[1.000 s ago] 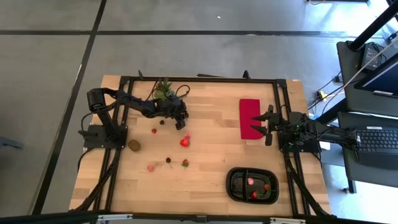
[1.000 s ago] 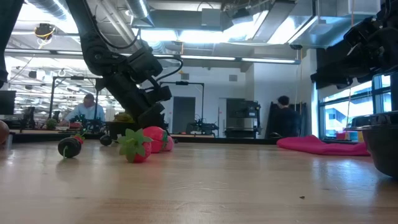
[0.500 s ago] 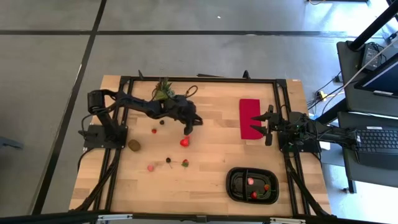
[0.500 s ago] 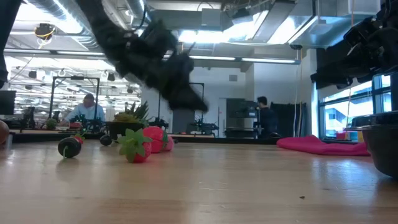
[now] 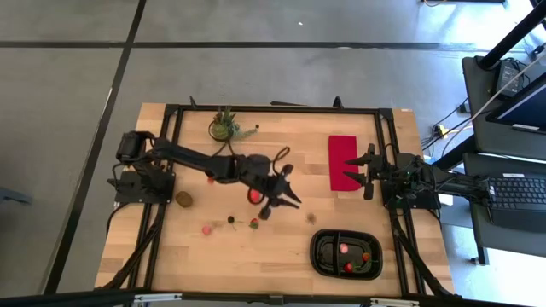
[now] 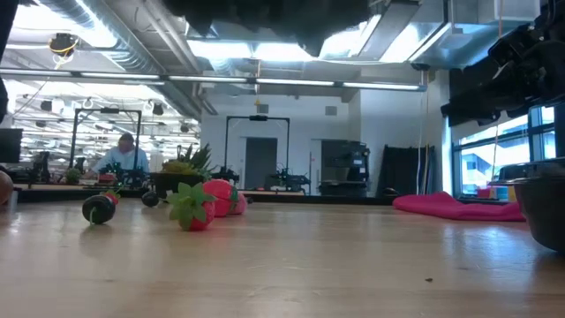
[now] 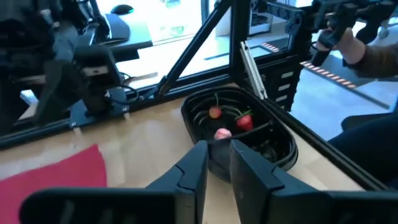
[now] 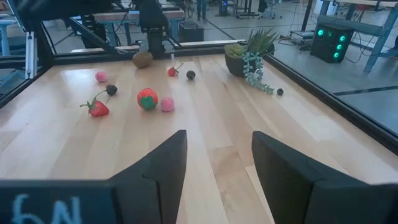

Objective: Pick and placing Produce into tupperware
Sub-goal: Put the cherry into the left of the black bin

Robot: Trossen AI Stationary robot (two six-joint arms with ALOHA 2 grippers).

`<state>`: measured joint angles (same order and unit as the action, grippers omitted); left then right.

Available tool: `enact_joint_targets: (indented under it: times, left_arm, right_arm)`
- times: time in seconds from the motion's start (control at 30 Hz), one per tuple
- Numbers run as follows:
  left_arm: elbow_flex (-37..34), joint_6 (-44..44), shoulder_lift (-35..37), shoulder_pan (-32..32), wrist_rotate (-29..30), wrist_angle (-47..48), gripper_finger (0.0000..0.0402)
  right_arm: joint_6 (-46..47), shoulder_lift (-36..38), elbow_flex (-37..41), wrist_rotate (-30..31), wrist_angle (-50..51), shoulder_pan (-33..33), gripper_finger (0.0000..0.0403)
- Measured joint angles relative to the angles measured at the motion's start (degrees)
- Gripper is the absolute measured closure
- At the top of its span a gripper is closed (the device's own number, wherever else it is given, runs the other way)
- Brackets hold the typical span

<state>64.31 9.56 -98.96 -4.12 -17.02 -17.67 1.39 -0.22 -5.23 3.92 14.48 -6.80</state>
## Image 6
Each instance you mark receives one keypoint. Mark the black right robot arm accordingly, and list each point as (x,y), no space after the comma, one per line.
(558,9)

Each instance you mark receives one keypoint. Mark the blue cup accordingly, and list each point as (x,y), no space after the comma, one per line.
(499,193)

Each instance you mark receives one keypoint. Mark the yellow cup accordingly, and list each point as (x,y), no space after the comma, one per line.
(512,193)

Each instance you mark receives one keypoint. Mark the black cherry green stem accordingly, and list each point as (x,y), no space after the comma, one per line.
(99,209)

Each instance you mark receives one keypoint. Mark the grey door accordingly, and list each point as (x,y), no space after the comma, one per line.
(260,163)

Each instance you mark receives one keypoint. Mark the large red strawberry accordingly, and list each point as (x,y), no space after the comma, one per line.
(219,194)

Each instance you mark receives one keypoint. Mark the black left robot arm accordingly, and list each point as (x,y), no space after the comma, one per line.
(5,22)

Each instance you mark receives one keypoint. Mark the red folded cloth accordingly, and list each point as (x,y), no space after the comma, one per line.
(450,207)

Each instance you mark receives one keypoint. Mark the long ceiling light strip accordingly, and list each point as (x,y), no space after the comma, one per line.
(291,82)

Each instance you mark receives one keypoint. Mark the black background robot arm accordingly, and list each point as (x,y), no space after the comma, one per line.
(291,180)
(227,175)
(40,168)

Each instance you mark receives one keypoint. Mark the black equipment cabinet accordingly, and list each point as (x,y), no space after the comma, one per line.
(344,168)

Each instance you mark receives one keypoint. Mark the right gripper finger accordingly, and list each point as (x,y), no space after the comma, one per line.
(472,103)
(481,119)

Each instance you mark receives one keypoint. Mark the large window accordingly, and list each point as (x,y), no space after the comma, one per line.
(494,154)

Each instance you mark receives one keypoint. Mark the black standing panel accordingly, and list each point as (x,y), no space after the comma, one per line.
(404,170)

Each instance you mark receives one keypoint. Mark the black plastic tupperware container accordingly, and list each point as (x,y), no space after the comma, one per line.
(547,212)

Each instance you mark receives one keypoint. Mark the dark round berry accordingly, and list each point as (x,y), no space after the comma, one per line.
(150,199)

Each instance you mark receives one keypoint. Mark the black dome ceiling camera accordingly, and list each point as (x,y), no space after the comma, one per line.
(420,66)

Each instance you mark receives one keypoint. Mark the brown kiwi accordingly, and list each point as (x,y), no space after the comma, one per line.
(5,187)

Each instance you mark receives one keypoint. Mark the black background monitor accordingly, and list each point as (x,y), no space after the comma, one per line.
(9,146)

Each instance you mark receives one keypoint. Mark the black background gantry frame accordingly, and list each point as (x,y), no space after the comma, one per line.
(258,118)
(106,111)

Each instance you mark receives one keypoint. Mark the potted succulent plant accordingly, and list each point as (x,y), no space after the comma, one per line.
(172,181)

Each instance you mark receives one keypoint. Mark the red strawberry broad green leaves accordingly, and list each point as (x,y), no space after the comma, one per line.
(201,221)

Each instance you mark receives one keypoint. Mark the pink toy fruit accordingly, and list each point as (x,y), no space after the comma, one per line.
(240,205)

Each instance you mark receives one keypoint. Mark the person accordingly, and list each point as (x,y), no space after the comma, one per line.
(123,159)

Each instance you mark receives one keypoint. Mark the grey wall vent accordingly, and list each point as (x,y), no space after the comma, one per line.
(262,108)
(331,110)

